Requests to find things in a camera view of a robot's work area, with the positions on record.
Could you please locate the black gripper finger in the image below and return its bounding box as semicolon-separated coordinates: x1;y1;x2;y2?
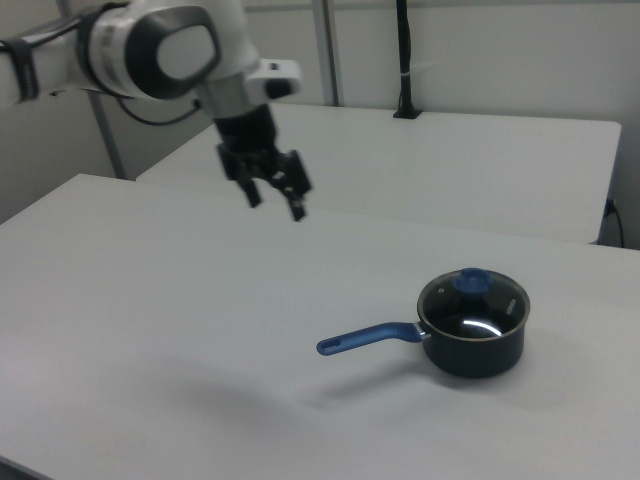
216;143;263;209
269;149;315;223

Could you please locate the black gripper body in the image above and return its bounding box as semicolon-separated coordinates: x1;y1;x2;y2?
213;103;284;179

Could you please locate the glass lid with blue knob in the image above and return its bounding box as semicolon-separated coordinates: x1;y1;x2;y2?
418;267;531;342

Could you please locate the white table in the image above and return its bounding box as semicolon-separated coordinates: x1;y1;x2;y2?
135;102;623;246

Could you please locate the white zip tie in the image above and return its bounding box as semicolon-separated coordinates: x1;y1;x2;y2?
400;60;440;80

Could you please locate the black clamped pole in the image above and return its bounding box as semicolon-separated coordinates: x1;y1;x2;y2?
392;0;424;121

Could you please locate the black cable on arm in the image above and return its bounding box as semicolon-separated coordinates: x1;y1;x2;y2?
121;97;203;126

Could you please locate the grey vertical frame post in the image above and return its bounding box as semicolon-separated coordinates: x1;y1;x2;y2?
88;92;127;181

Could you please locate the dark saucepan with blue handle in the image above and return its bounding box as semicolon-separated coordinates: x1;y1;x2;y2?
316;277;532;379

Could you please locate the black cable with blue plug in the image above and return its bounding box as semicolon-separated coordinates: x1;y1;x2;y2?
604;198;627;249

